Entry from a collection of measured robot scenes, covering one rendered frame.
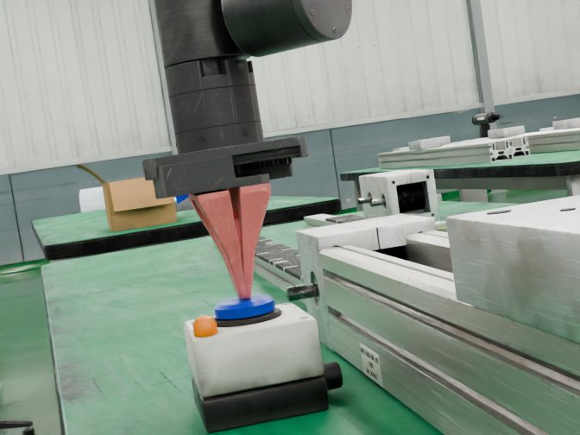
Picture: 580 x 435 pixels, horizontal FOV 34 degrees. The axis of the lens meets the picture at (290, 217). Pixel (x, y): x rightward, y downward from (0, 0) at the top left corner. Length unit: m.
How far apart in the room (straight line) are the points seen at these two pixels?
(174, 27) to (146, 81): 11.32
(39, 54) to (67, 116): 0.79
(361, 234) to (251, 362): 0.21
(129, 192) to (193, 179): 2.35
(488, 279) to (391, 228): 0.37
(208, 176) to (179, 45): 0.08
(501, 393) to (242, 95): 0.27
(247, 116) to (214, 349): 0.15
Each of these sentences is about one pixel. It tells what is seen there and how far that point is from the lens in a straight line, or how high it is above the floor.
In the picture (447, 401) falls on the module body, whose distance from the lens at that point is 0.52.
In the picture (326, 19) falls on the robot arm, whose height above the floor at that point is 1.02.
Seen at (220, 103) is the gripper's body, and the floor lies 0.98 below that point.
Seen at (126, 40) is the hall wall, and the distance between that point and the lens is 11.94.
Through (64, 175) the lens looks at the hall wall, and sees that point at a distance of 11.75.
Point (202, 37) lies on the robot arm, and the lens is 0.61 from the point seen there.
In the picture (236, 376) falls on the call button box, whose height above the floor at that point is 0.81.
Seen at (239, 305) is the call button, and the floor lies 0.85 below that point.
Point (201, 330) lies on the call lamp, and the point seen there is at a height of 0.84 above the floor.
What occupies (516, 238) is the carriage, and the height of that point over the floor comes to 0.90.
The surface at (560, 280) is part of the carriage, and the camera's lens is 0.35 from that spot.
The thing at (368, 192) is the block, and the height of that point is 0.84.
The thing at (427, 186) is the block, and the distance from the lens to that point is 1.77.
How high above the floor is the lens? 0.95
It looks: 4 degrees down
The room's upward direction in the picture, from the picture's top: 8 degrees counter-clockwise
